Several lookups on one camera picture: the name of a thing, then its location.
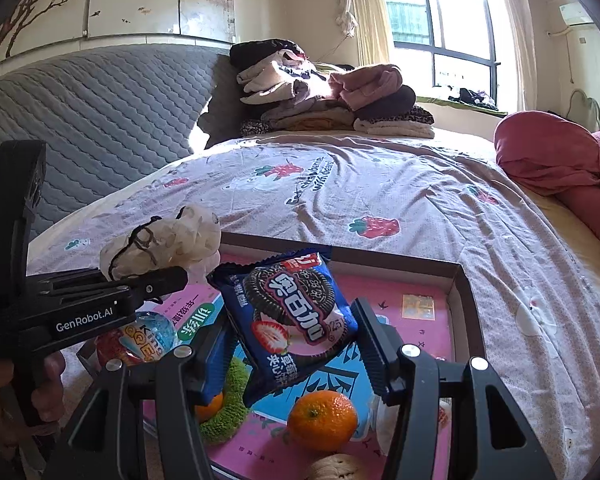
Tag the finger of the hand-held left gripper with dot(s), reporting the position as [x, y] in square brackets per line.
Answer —
[65, 277]
[150, 287]

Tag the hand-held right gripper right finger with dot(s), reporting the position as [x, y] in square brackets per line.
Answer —
[370, 350]

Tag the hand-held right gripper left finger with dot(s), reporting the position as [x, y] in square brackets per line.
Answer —
[215, 360]

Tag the mandarin orange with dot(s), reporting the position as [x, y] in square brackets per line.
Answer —
[322, 420]
[210, 407]

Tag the red snack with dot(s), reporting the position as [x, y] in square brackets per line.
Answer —
[130, 340]

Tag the white cloth with black trim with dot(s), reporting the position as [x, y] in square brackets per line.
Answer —
[180, 240]

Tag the white cup snack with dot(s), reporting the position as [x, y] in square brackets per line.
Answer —
[386, 425]

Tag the blue cookie packet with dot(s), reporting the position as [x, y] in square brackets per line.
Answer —
[285, 320]

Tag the grey cardboard box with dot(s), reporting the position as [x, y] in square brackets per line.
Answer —
[462, 310]

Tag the walnut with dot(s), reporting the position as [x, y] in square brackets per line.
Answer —
[335, 467]

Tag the person's left hand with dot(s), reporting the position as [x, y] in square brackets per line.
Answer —
[52, 385]

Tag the strawberry print bed sheet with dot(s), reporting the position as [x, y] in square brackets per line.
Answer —
[380, 195]

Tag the grey quilted headboard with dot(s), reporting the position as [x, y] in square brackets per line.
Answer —
[105, 110]

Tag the cream under sheet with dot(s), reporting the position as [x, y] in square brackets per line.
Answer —
[580, 250]

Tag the pile of folded clothes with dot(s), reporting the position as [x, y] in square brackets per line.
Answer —
[330, 105]

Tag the green windowsill mat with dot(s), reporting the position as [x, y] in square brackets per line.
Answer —
[440, 104]

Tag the pink quilt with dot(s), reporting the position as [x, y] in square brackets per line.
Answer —
[545, 155]

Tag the dark clothes on windowsill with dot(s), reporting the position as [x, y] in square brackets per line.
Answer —
[472, 96]

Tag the cream curtain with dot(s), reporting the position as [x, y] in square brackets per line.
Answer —
[517, 35]
[365, 10]

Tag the window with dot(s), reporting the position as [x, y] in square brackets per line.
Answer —
[460, 20]

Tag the white air conditioner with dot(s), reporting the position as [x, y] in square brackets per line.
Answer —
[575, 14]

